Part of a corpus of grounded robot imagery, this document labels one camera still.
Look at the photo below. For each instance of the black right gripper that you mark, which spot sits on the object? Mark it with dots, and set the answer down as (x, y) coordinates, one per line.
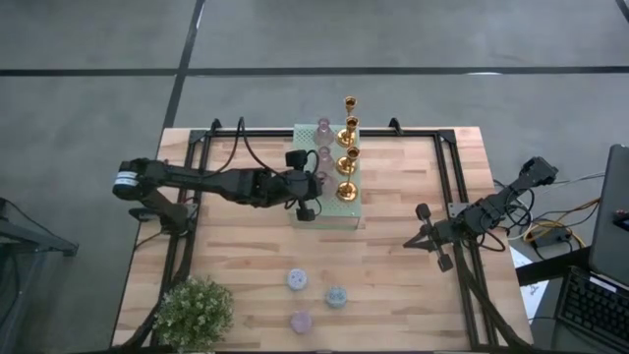
(435, 236)

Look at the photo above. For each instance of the black aluminium table frame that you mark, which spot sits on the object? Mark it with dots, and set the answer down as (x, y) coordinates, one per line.
(408, 133)

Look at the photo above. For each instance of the green artificial potted plant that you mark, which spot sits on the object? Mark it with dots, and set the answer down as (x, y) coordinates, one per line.
(194, 314)

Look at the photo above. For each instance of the tall gold candlestick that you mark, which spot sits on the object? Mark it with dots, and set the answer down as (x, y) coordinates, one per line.
(353, 121)
(350, 103)
(347, 193)

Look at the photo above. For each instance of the black keyboard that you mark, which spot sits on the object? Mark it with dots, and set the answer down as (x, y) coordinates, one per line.
(594, 310)

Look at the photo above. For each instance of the dark metal stand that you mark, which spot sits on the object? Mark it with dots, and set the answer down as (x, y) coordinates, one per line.
(44, 241)

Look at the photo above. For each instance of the white paper sheet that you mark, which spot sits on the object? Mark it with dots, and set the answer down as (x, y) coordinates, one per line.
(533, 295)

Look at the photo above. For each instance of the green floral candle tin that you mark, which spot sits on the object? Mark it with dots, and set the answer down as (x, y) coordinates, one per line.
(335, 297)

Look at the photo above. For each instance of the pink ribbed glass candle holder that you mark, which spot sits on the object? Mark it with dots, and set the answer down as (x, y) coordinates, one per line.
(323, 132)
(325, 159)
(331, 189)

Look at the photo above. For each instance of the purple floral candle tin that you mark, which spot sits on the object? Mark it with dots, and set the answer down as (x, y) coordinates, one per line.
(297, 279)

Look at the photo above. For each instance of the black power brick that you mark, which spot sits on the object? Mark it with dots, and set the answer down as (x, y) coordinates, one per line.
(553, 239)

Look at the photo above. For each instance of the pink floral candle tin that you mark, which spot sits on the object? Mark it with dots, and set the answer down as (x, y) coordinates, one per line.
(301, 322)

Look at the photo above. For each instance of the grey laptop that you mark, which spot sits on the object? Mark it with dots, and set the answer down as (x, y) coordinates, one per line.
(611, 221)

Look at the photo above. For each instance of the green perforated metal riser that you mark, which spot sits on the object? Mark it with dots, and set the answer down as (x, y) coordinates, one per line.
(302, 137)

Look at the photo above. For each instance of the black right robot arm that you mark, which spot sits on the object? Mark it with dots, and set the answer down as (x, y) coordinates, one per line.
(496, 201)

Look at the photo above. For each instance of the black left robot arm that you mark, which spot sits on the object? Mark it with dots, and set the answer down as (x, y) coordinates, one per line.
(216, 182)

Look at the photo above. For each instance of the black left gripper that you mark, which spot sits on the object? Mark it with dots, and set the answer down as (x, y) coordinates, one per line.
(300, 187)

